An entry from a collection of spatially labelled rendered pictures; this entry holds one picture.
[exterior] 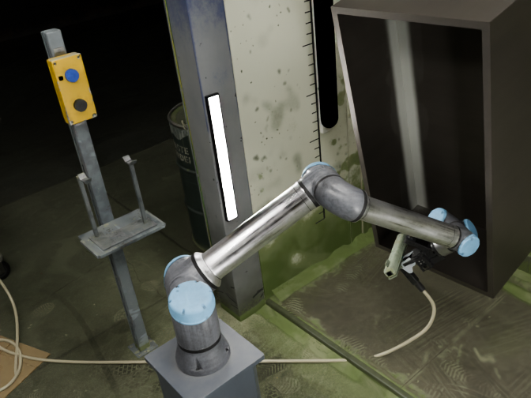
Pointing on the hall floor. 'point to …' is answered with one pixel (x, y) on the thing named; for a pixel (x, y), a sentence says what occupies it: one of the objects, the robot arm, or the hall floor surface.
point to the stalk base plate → (143, 350)
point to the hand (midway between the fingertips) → (397, 264)
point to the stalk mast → (102, 208)
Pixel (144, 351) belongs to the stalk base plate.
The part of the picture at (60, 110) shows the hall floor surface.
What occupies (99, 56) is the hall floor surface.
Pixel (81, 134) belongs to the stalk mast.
